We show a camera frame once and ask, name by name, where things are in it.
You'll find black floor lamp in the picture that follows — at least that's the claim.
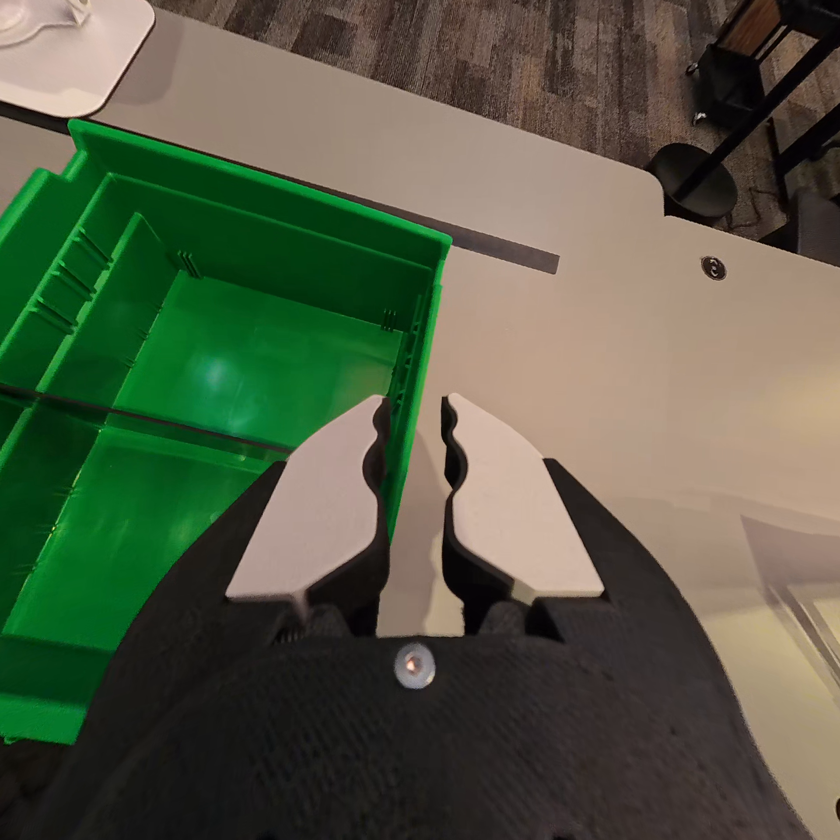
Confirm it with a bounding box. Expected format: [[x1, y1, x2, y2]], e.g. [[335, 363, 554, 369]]
[[651, 29, 840, 225]]

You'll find grey chair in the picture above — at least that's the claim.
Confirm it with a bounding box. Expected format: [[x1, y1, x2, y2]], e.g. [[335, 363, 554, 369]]
[[784, 186, 840, 267]]

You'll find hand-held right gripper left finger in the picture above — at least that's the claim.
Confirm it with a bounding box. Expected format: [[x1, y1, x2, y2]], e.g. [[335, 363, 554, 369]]
[[224, 394, 392, 605]]

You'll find black wheeled cart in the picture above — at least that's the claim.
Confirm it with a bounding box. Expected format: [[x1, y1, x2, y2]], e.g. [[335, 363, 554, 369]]
[[687, 0, 840, 130]]

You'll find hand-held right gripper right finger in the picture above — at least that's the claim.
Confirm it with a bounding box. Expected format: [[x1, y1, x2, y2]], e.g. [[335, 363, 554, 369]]
[[440, 393, 605, 600]]

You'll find white stand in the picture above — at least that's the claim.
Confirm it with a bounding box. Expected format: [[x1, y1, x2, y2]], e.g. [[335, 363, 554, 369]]
[[0, 0, 157, 119]]

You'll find green plastic bin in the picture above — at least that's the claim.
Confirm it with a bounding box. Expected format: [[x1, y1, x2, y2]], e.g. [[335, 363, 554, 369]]
[[0, 118, 454, 747]]

